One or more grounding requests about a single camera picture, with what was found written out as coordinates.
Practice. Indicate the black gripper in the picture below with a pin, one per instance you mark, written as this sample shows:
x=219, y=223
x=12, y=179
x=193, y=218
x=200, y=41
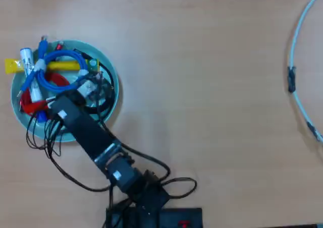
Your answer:
x=66, y=107

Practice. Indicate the red-capped white marker pen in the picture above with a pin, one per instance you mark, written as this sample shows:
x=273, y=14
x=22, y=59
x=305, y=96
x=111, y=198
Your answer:
x=38, y=106

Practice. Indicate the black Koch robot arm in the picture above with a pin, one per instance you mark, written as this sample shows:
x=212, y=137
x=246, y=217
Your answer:
x=93, y=137

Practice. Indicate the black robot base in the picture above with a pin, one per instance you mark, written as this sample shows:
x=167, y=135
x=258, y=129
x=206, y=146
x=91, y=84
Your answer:
x=181, y=216

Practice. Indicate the blue-capped white marker pen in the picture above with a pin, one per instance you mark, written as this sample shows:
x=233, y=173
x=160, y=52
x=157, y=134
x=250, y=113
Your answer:
x=35, y=91

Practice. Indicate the green round bowl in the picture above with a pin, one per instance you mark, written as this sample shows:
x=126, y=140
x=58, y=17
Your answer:
x=106, y=59

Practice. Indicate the yellow tube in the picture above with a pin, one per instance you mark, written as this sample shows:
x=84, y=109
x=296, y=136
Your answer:
x=63, y=66

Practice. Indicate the small green label tag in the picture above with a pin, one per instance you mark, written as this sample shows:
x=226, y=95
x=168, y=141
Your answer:
x=93, y=64

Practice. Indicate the long black tape wrap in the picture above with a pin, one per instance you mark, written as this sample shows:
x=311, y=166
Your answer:
x=291, y=79

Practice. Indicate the short black tape wrap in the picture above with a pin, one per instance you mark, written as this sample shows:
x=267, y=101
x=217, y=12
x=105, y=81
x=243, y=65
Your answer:
x=312, y=130

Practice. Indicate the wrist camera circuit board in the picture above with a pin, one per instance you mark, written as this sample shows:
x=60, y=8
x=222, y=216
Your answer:
x=88, y=88

